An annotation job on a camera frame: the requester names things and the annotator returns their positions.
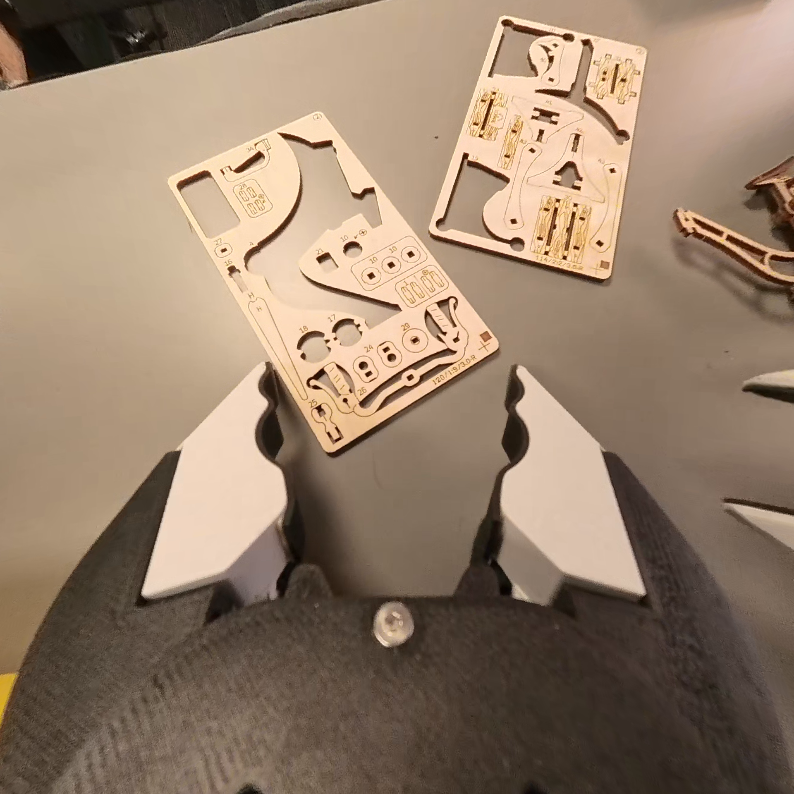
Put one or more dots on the dark furniture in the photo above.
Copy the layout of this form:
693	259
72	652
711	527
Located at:
93	25

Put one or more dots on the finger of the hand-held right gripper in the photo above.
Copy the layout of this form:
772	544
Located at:
769	521
775	381

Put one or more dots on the yellow panel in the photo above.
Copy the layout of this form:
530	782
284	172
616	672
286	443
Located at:
6	701

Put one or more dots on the dark brown wooden model piece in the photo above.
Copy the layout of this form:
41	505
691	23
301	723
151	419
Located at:
775	186

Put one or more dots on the wooden parts sheet with round holes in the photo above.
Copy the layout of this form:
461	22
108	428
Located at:
282	204

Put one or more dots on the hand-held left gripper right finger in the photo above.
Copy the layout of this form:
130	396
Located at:
558	496

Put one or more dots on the wooden parts sheet with slotted blocks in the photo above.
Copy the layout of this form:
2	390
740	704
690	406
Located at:
546	173

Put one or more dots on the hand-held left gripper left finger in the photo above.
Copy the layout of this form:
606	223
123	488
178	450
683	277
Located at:
214	496

